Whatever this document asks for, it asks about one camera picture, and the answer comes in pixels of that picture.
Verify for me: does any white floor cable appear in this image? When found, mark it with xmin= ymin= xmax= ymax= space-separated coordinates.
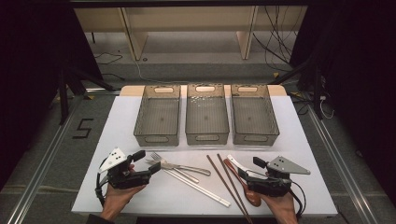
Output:
xmin=133 ymin=59 xmax=190 ymax=86

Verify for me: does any black cable bundle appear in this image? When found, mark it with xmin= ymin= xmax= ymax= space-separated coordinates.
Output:
xmin=251 ymin=6 xmax=301 ymax=73

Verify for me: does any person's left hand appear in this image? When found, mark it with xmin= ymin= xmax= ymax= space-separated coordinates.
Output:
xmin=99 ymin=163 xmax=148 ymax=221

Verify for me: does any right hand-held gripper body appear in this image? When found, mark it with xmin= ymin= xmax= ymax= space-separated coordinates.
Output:
xmin=247 ymin=155 xmax=312 ymax=198

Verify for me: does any beige wooden desk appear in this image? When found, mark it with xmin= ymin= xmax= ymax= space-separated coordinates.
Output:
xmin=74 ymin=6 xmax=307 ymax=62

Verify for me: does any black curtain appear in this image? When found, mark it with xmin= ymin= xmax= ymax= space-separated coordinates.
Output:
xmin=0 ymin=0 xmax=105 ymax=191
xmin=289 ymin=0 xmax=396 ymax=207

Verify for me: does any white cable with plug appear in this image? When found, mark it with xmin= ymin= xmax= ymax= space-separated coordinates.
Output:
xmin=319 ymin=95 xmax=336 ymax=121

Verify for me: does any smoky clear plastic bin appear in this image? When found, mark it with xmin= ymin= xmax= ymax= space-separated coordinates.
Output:
xmin=230 ymin=83 xmax=280 ymax=147
xmin=133 ymin=83 xmax=182 ymax=147
xmin=184 ymin=83 xmax=231 ymax=147

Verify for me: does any person's right hand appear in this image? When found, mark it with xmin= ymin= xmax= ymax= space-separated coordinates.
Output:
xmin=259 ymin=190 xmax=299 ymax=224

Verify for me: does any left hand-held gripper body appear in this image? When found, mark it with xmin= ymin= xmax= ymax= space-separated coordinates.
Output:
xmin=98 ymin=147 xmax=153 ymax=190

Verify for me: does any brown wooden spoon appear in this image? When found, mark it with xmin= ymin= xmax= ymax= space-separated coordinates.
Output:
xmin=223 ymin=158 xmax=262 ymax=208

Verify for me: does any aluminium floor rail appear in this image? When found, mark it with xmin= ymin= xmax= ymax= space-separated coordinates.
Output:
xmin=6 ymin=88 xmax=122 ymax=224
xmin=305 ymin=104 xmax=380 ymax=224

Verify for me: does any black frame bar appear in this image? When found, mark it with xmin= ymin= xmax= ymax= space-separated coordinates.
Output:
xmin=68 ymin=0 xmax=312 ymax=8

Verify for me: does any black floor cable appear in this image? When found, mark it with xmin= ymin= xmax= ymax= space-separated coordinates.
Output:
xmin=101 ymin=72 xmax=126 ymax=82
xmin=92 ymin=50 xmax=124 ymax=66

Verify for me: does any white ceramic spoon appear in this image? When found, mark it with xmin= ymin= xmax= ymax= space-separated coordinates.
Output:
xmin=226 ymin=154 xmax=269 ymax=181

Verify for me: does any silver metal chopstick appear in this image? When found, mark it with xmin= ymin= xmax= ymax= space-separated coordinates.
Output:
xmin=164 ymin=168 xmax=233 ymax=206
xmin=162 ymin=169 xmax=230 ymax=208

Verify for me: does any left hand-held gripper cable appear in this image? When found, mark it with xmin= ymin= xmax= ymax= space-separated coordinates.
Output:
xmin=94 ymin=157 xmax=110 ymax=207

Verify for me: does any steel table knife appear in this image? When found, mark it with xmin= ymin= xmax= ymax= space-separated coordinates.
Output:
xmin=145 ymin=159 xmax=212 ymax=177

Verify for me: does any black metal stand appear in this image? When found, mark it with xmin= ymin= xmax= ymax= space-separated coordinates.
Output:
xmin=56 ymin=65 xmax=117 ymax=126
xmin=268 ymin=55 xmax=325 ymax=121

